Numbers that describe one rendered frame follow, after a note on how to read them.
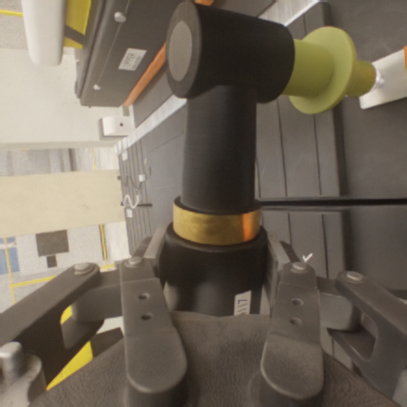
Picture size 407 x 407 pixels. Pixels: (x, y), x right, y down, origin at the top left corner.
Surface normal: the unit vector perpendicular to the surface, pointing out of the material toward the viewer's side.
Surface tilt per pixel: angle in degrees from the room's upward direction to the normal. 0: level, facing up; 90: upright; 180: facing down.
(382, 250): 0
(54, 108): 90
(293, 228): 0
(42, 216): 90
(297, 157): 0
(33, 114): 90
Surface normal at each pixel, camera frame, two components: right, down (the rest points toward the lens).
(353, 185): -0.88, 0.11
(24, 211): 0.47, 0.00
